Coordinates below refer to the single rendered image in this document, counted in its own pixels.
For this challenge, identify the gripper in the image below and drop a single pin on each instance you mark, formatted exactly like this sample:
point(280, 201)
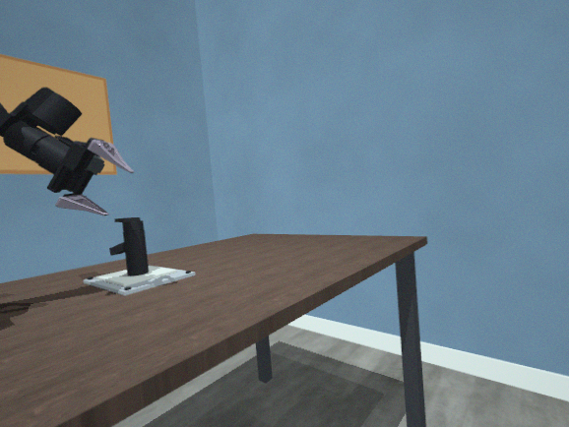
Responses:
point(56, 157)

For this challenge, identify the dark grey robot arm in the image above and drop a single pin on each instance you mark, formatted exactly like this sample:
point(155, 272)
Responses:
point(50, 111)

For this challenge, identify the white rectangular mounting plate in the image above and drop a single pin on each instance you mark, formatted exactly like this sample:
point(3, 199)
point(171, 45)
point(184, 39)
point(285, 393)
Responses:
point(139, 286)

